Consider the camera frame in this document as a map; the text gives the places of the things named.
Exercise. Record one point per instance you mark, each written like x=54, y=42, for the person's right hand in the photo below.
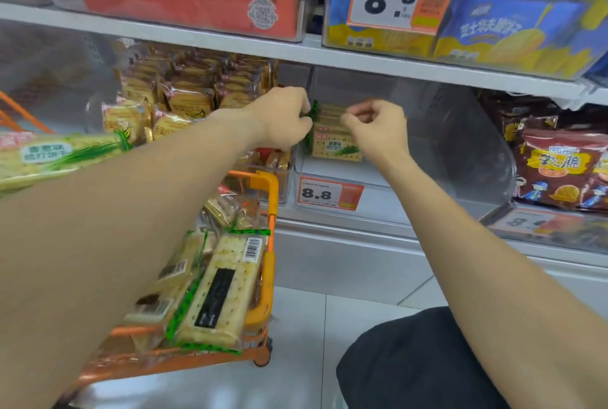
x=380, y=133

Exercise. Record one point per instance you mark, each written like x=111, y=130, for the person's left hand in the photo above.
x=285, y=119

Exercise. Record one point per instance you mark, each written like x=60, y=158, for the green cracker packets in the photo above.
x=223, y=290
x=332, y=145

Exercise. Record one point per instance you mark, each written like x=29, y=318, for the white metal store shelf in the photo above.
x=190, y=40

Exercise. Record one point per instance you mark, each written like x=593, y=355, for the orange shopping cart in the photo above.
x=266, y=290

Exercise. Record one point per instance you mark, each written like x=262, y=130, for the person's right forearm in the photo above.
x=475, y=271

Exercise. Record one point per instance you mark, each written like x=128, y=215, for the person's left forearm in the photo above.
x=119, y=233

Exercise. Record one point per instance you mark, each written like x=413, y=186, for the pile of blue snack bags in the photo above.
x=597, y=69

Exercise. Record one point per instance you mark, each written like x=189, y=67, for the person's right leg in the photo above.
x=418, y=366

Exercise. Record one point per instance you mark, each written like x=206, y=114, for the group of banana biscuit packets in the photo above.
x=190, y=102

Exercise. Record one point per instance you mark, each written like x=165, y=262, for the stack of blue yellow packets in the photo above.
x=513, y=38

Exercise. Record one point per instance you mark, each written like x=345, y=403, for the row of dark red bags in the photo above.
x=560, y=162

